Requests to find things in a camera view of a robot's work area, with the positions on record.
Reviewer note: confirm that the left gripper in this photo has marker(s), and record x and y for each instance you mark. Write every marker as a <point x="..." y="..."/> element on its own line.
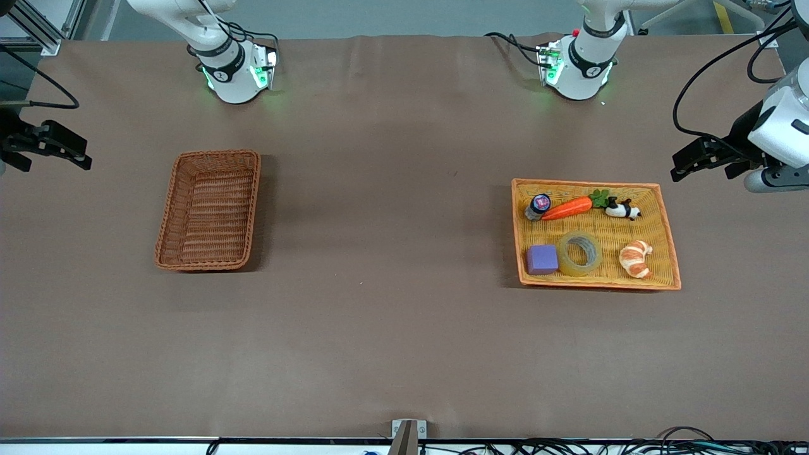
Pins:
<point x="741" y="136"/>

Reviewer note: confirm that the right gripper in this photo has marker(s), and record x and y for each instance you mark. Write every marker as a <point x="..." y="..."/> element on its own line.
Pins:
<point x="14" y="134"/>

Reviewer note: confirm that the clear yellowish tape roll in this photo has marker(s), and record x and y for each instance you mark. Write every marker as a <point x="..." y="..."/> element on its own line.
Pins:
<point x="569" y="265"/>

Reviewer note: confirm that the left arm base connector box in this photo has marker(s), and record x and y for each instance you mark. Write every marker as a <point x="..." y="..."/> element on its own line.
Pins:
<point x="550" y="63"/>

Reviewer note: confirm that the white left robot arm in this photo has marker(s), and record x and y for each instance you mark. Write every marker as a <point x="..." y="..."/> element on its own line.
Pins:
<point x="588" y="57"/>

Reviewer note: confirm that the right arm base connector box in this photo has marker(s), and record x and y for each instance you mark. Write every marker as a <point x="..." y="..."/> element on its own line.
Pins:
<point x="265" y="68"/>

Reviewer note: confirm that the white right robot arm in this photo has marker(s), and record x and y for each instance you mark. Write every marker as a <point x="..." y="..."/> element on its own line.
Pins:
<point x="231" y="69"/>

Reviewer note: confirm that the brown wicker basket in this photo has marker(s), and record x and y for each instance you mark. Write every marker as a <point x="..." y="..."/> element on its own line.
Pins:
<point x="208" y="215"/>

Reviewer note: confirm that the orange wicker basket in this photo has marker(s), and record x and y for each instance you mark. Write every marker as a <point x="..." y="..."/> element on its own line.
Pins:
<point x="594" y="278"/>

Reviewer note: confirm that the black white panda toy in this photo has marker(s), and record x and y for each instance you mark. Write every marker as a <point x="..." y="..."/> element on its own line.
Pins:
<point x="618" y="209"/>

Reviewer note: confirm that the toy croissant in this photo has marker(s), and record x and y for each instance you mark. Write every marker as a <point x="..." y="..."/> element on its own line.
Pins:
<point x="635" y="259"/>

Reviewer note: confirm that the orange toy carrot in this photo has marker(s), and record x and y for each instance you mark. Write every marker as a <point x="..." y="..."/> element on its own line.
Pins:
<point x="569" y="207"/>

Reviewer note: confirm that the white stand legs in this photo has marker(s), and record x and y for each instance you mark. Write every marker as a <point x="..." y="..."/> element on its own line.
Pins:
<point x="657" y="15"/>

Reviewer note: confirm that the small dark-capped bottle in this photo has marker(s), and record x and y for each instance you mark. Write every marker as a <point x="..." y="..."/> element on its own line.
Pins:
<point x="539" y="205"/>

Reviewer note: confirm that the purple cube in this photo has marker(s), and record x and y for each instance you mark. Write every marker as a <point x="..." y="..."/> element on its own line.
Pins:
<point x="542" y="260"/>

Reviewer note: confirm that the brown table cloth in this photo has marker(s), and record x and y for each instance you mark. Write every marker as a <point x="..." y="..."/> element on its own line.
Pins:
<point x="404" y="328"/>

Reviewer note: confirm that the aluminium frame post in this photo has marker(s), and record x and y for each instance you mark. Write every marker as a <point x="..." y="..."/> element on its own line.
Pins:
<point x="766" y="41"/>
<point x="50" y="45"/>

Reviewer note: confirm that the white table edge rail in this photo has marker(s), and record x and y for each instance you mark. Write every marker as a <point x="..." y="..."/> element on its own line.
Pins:
<point x="126" y="449"/>

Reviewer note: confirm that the metal table edge bracket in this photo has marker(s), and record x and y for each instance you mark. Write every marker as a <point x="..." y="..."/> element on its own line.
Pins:
<point x="409" y="436"/>

